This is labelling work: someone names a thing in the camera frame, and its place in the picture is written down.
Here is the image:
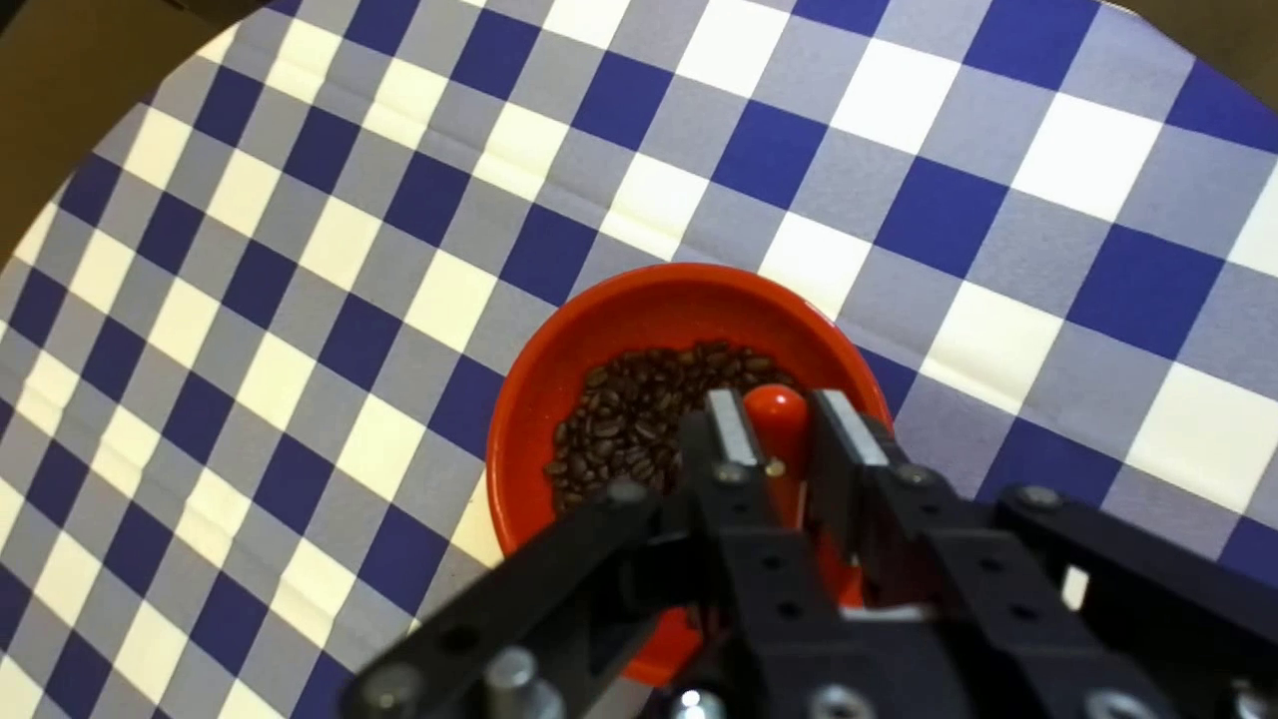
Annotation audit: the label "blue white checkered tablecloth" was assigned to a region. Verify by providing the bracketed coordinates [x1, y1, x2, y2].
[0, 0, 1278, 719]

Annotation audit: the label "metal spoon with red handle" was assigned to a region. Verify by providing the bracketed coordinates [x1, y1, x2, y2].
[576, 380, 818, 719]

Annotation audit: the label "red plastic bowl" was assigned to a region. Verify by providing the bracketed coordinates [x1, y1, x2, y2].
[481, 260, 893, 694]

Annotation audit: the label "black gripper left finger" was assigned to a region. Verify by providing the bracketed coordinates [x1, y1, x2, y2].
[336, 389, 935, 719]

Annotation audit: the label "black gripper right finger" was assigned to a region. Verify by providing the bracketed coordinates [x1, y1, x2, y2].
[808, 389, 1278, 719]

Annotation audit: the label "dark coffee beans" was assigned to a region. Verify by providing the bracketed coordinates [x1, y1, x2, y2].
[541, 338, 784, 515]

